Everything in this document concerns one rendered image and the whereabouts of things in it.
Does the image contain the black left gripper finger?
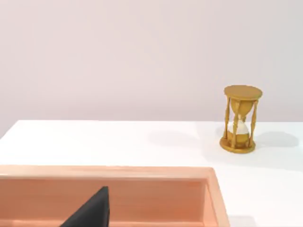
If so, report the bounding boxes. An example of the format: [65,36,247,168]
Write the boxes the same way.
[59,186,110,227]

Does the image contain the shallow salmon-coloured box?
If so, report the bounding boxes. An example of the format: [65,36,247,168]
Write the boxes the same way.
[0,165,231,227]

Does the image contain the golden hourglass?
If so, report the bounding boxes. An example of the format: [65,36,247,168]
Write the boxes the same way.
[219,85,263,154]

